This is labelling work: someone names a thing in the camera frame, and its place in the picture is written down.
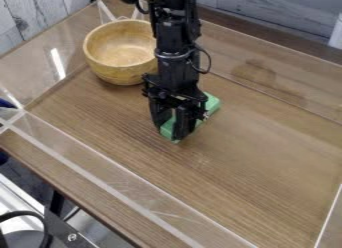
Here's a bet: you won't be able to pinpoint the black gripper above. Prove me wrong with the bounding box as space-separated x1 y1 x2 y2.
142 51 207 140

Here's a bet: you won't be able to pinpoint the green rectangular block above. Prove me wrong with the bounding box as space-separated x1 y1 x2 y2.
158 93 220 143

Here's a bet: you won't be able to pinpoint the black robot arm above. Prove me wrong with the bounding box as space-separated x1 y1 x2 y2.
121 0 208 140

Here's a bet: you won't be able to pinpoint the brown wooden bowl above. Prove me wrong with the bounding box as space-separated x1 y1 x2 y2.
82 19 156 86

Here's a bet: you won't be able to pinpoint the clear acrylic tray walls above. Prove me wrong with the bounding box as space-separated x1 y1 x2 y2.
0 0 342 248

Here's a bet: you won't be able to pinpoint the black table leg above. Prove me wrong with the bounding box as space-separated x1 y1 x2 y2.
49 191 65 216

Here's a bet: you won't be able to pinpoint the blue object at left edge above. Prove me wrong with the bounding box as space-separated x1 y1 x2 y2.
0 98 17 109

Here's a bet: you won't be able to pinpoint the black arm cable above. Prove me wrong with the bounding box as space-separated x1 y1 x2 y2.
185 45 213 75

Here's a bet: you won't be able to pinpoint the black metal bracket with screw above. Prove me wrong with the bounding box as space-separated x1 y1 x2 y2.
44 211 98 248

